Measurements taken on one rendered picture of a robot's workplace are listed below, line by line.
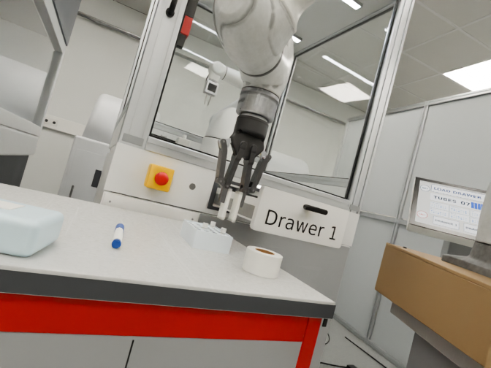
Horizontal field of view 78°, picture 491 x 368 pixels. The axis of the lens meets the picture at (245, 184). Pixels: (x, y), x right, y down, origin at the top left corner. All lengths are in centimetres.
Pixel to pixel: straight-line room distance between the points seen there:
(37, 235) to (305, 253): 103
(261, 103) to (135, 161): 47
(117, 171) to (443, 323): 85
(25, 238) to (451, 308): 59
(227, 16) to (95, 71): 393
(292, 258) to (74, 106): 360
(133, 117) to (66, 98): 342
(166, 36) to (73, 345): 86
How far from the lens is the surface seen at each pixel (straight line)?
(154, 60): 103
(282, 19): 58
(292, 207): 79
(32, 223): 42
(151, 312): 44
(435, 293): 64
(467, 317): 58
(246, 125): 67
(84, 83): 440
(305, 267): 130
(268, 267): 57
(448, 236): 150
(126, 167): 98
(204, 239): 65
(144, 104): 100
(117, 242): 52
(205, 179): 103
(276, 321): 52
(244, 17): 54
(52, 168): 435
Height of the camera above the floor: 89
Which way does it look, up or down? 2 degrees up
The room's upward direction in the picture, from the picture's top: 15 degrees clockwise
